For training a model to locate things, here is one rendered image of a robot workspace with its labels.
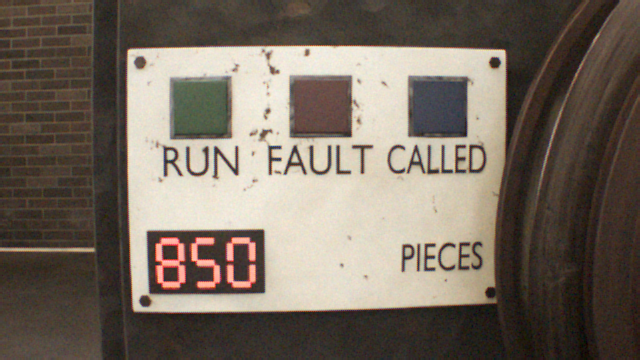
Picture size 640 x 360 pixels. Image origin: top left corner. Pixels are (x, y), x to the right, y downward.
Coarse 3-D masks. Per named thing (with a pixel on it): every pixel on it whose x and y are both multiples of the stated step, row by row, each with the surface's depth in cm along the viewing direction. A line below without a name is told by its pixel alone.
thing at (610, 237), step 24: (624, 120) 53; (624, 144) 52; (600, 168) 54; (624, 168) 52; (600, 192) 53; (624, 192) 53; (600, 216) 53; (624, 216) 53; (600, 240) 53; (624, 240) 53; (600, 264) 53; (624, 264) 53; (600, 288) 53; (624, 288) 53; (600, 312) 53; (624, 312) 53; (600, 336) 53; (624, 336) 54
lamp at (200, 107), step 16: (192, 80) 64; (208, 80) 64; (224, 80) 64; (176, 96) 64; (192, 96) 64; (208, 96) 64; (224, 96) 64; (176, 112) 64; (192, 112) 64; (208, 112) 64; (224, 112) 64; (176, 128) 64; (192, 128) 64; (208, 128) 64; (224, 128) 64
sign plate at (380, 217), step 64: (128, 64) 64; (192, 64) 64; (256, 64) 64; (320, 64) 65; (384, 64) 65; (448, 64) 66; (128, 128) 64; (256, 128) 65; (384, 128) 66; (192, 192) 65; (256, 192) 65; (320, 192) 66; (384, 192) 66; (448, 192) 67; (256, 256) 66; (320, 256) 66; (384, 256) 67; (448, 256) 67
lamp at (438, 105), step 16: (416, 80) 65; (432, 80) 65; (448, 80) 66; (416, 96) 65; (432, 96) 65; (448, 96) 66; (416, 112) 65; (432, 112) 66; (448, 112) 66; (464, 112) 66; (416, 128) 66; (432, 128) 66; (448, 128) 66
